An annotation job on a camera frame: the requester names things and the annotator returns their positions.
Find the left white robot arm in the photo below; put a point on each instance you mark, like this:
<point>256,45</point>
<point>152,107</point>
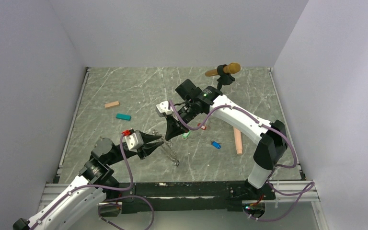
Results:
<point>95,182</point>

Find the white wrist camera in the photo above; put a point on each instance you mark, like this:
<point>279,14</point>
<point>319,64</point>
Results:
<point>163,109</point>
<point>133,141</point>

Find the black base frame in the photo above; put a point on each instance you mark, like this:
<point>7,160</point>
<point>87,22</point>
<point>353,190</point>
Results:
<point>185,196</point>

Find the blue key tag with key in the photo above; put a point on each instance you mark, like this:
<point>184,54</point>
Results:
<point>216,144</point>

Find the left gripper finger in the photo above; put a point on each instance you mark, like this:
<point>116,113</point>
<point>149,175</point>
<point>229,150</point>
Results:
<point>147,149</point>
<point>150,138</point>

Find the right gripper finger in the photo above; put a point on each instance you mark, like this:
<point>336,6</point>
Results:
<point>167,135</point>
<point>176,128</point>

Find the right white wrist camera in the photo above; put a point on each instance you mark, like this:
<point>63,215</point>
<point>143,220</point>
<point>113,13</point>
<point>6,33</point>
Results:
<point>163,109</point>

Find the teal block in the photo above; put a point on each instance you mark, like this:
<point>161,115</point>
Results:
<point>123,117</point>

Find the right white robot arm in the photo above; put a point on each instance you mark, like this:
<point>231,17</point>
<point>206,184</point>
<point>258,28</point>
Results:
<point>270,137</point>

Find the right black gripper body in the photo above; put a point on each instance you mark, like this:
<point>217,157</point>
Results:
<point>188,113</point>

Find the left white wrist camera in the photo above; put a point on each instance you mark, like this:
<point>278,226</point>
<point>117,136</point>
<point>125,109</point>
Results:
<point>133,141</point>

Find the black microphone stand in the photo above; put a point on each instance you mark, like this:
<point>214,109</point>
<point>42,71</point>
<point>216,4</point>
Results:
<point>224,80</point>

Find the tan wooden block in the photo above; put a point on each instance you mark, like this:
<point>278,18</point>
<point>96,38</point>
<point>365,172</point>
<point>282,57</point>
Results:
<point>112,105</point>

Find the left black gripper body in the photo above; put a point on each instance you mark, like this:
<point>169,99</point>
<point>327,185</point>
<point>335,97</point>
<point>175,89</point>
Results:
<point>118,157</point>

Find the red key tag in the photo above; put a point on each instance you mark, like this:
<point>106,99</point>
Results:
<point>203,127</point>

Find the green key tag with key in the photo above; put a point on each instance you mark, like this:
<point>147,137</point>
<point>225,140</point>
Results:
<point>186,135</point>

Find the pink wooden cylinder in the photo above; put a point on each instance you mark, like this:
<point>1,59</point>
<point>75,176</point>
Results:
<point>238,141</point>

